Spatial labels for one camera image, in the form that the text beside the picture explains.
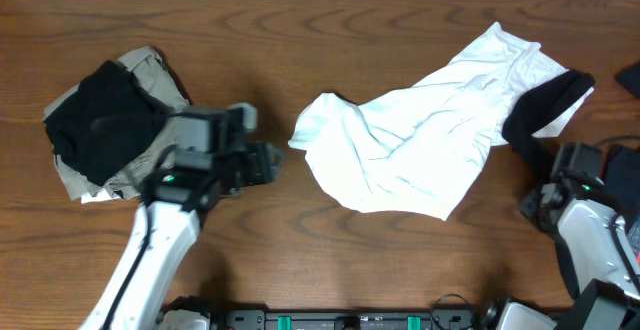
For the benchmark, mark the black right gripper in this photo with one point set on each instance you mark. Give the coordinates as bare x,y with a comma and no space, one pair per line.
542,157

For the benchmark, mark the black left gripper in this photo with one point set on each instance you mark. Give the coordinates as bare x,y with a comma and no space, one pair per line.
261,162

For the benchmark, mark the black garment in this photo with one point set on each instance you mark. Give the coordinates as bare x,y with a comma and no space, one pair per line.
105,124
538,108

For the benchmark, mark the white t-shirt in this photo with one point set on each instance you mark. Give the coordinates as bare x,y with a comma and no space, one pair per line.
420,149

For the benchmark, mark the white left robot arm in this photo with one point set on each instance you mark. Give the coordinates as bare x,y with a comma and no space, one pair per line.
161,236

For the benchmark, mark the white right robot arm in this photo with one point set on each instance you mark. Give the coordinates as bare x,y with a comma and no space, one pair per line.
596,260

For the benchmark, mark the black cloth pile at right edge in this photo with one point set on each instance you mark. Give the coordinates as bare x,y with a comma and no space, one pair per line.
622,177

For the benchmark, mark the white folded garment under pile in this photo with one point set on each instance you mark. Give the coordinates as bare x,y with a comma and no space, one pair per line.
101,196

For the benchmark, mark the black folded garment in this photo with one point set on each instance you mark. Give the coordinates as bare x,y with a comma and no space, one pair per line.
105,124

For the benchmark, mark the grey-green folded garment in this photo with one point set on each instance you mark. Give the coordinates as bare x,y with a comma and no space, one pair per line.
154,76

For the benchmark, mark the dark object at right edge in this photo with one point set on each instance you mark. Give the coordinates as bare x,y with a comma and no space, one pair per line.
629,79

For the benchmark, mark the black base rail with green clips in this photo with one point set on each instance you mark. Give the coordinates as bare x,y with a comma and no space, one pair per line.
440,319

